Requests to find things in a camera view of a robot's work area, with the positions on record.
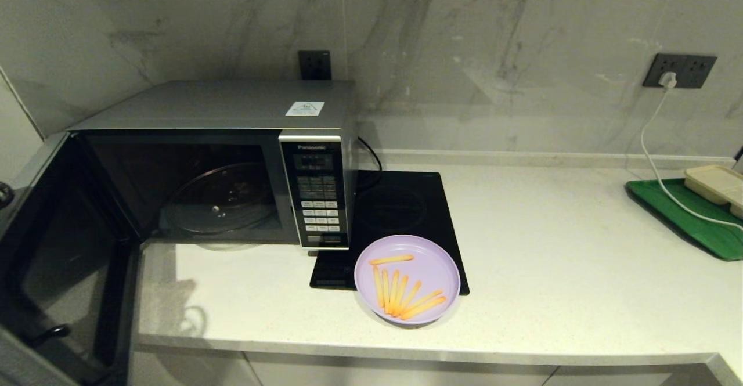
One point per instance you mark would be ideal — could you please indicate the purple plate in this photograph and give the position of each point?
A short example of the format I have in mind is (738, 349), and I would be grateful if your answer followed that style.
(435, 258)

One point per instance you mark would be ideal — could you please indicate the silver microwave oven body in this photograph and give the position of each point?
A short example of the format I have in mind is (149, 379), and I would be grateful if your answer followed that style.
(232, 104)

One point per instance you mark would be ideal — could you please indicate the black induction cooktop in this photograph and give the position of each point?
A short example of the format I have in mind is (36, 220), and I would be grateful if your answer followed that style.
(406, 200)

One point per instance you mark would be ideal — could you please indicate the long crosswise french fry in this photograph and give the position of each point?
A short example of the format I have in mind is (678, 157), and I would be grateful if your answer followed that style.
(392, 259)

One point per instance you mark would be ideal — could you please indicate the orange carrot sticks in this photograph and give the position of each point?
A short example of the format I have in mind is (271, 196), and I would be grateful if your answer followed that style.
(379, 287)
(393, 292)

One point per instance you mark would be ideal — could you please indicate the beige base cabinet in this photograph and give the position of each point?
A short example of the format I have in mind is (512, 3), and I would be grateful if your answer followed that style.
(406, 377)

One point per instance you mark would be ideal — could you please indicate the white power plug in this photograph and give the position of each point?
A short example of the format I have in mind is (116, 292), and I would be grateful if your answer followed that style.
(668, 80)

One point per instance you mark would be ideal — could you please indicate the green plastic tray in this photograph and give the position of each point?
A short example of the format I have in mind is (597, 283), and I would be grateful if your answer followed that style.
(696, 223)

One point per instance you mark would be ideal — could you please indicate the beige lunch container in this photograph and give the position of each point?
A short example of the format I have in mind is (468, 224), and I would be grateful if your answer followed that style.
(714, 183)

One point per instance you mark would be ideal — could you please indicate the small black wall outlet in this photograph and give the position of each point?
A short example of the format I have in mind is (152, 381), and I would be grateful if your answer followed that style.
(315, 65)

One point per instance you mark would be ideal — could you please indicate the wide black wall outlet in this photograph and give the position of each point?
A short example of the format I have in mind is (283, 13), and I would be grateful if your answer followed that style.
(693, 71)

